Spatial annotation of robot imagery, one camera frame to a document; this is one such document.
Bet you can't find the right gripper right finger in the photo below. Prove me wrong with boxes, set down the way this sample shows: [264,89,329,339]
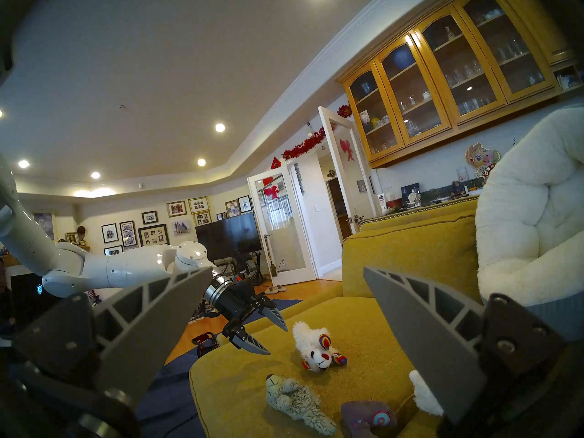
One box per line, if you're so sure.
[364,267,568,426]

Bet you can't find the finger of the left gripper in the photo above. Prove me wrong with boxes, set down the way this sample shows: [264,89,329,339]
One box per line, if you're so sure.
[255,295,289,333]
[224,323,271,356]

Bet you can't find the black television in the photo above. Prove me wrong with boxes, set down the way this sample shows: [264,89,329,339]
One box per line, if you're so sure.
[195,212,263,262]

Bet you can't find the granite kitchen counter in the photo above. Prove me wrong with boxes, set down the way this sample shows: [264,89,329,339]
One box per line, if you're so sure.
[376,186,484,214]

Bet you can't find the white french door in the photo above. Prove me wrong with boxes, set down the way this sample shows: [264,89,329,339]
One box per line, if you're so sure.
[247,163,318,287]
[318,106,380,235]

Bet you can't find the large black collage frame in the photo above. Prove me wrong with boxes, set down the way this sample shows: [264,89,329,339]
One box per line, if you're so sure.
[138,224,169,247]

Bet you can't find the dark blue box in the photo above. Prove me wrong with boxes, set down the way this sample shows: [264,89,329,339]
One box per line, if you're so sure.
[401,182,421,209]

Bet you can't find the cartoon pig wall decoration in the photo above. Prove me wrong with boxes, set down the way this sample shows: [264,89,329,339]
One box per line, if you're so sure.
[464,142,501,178]

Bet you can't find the black floor stand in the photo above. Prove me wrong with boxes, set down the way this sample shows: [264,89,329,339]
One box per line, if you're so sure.
[227,250,266,285]

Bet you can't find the purple plush toy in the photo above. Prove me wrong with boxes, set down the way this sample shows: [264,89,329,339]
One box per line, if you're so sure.
[341,400,397,438]

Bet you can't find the yellow fabric sofa frame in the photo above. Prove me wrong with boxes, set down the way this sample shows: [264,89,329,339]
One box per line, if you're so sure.
[217,198,480,349]

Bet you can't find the yellow sofa back cushion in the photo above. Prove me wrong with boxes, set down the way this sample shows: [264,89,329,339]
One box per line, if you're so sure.
[341,214,482,302]

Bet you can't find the white lamb toy rainbow ears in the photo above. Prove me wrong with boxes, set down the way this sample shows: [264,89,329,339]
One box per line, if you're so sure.
[292,322,348,373]

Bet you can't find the white fluffy dog bed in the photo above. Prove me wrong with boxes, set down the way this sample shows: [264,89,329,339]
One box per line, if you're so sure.
[474,105,584,344]

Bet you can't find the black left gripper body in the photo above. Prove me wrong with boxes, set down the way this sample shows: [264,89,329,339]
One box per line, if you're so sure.
[214,279,271,337]

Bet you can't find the wooden wall cabinet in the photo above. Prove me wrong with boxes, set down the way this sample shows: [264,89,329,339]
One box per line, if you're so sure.
[336,0,584,169]

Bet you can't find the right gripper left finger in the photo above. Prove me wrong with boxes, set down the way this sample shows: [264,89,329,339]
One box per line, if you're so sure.
[14,266,214,410]

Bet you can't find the red tinsel garland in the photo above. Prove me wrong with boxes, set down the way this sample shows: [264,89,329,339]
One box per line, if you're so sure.
[282,103,353,161]

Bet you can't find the white plush toy red bow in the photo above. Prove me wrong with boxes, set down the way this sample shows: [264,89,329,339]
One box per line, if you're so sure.
[409,370,444,417]

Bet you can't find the yellow sofa seat cushion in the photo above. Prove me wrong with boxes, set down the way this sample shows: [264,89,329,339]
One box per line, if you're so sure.
[189,296,441,438]

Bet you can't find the black laptop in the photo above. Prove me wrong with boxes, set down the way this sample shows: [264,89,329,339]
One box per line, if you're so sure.
[9,272,62,326]

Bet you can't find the beige fuzzy plush toy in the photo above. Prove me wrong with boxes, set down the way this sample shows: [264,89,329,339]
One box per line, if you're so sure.
[266,374,337,435]

